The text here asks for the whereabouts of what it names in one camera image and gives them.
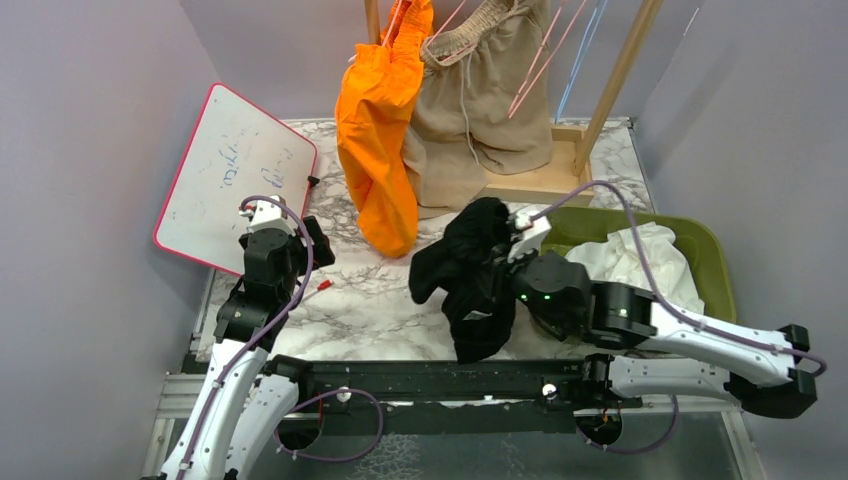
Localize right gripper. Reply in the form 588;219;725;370
469;236;571;333

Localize black shorts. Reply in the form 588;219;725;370
408;197;516;364

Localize olive green plastic basket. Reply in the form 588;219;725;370
542;206;737;323

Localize white shorts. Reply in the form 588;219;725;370
564;221;707;316

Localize pink wire hanger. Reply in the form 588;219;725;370
508;0;588;119
373;1;480;62

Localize blue wire hanger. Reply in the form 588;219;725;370
554;0;609;123

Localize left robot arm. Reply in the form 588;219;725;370
157;216;335;479

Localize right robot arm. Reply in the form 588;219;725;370
482;252;818;419

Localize orange shorts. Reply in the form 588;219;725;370
335;1;434;257

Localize red capped marker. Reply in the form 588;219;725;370
301;279;333;301

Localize pink framed whiteboard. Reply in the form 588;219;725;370
153;83;319;275

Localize wooden clothes rack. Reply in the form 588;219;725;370
366;1;661;203

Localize beige garment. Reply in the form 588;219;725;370
402;1;553;219

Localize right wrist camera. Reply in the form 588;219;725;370
507;209;551;263

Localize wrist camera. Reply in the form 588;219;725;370
507;209;551;263
239;195;296;235

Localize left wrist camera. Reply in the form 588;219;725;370
239;195;296;235

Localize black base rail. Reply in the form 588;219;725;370
158;358;743;439

